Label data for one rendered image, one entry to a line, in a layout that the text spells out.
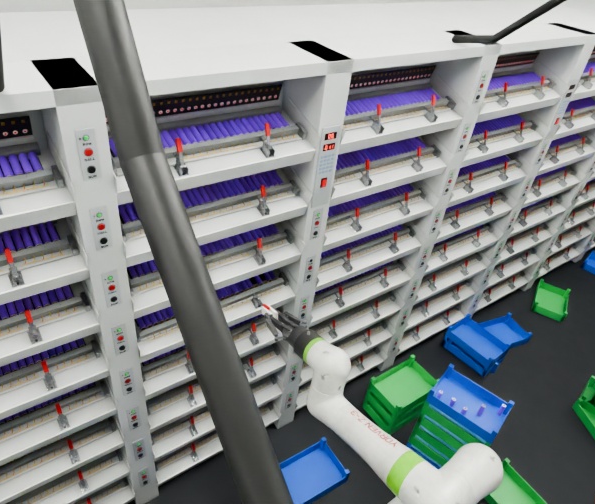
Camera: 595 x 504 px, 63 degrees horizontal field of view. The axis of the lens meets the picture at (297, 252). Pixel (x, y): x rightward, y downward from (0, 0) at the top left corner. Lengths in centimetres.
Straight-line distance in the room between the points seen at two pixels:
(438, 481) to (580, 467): 168
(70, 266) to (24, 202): 21
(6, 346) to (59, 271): 26
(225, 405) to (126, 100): 16
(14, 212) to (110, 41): 96
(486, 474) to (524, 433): 152
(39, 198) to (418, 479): 111
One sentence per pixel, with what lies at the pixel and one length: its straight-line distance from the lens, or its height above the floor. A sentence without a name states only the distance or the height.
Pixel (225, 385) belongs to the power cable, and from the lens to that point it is 26.
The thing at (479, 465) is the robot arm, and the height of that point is 102.
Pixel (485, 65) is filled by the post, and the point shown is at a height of 168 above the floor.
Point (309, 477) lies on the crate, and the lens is 241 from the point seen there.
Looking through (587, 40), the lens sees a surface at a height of 173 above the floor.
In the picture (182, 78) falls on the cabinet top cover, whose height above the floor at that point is 175.
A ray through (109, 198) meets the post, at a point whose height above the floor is 148.
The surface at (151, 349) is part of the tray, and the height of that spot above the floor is 89.
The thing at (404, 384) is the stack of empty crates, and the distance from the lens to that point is 261.
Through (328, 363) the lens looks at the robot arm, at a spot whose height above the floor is 104.
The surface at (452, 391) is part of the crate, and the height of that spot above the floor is 40.
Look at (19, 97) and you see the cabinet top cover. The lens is 111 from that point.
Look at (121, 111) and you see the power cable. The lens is 27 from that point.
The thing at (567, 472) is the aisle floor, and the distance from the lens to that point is 289.
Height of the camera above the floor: 212
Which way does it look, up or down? 37 degrees down
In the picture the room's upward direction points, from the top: 7 degrees clockwise
